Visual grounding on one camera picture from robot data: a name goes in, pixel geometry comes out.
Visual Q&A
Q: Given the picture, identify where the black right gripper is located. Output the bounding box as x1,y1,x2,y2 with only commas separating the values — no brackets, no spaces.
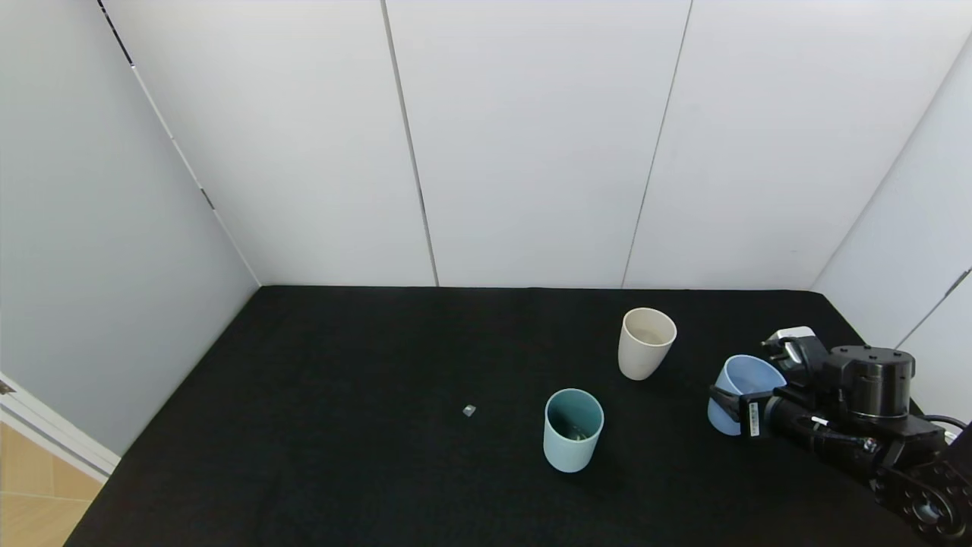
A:
708,384,814,439

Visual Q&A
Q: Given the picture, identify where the light blue plastic cup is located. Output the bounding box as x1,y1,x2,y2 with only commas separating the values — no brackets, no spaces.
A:
707,355,788,438

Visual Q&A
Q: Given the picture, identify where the beige plastic cup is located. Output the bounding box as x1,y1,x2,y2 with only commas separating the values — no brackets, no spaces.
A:
617,307,677,381

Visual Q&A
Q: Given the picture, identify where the teal plastic cup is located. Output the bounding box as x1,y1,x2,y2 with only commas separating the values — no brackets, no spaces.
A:
543,388,605,473

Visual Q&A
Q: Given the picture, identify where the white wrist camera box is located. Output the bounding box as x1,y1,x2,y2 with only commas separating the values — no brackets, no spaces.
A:
761,326,830,381

